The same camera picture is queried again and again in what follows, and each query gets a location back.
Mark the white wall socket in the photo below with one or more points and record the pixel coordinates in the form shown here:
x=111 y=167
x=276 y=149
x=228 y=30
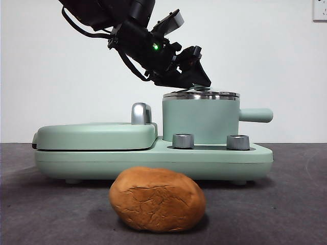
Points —
x=320 y=10

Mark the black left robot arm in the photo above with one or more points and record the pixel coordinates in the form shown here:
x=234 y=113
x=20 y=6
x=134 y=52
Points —
x=138 y=38

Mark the mint green griddle cover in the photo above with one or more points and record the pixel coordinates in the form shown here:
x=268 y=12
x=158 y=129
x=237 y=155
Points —
x=97 y=135

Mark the brown potato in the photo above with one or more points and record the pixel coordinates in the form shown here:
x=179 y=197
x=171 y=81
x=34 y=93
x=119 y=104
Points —
x=158 y=201

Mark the mint green breakfast machine base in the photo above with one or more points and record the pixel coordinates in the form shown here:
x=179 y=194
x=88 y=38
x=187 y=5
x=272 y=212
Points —
x=158 y=163

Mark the glass lid with green knob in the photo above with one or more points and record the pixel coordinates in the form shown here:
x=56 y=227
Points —
x=204 y=96

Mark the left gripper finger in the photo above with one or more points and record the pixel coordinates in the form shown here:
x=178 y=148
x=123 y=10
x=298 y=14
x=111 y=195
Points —
x=196 y=72
x=173 y=81

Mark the silver control knob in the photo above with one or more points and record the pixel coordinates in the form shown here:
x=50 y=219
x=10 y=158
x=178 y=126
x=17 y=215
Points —
x=183 y=141
x=238 y=142

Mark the pale grey left wrist camera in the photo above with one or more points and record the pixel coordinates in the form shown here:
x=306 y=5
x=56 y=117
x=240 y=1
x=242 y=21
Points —
x=176 y=19

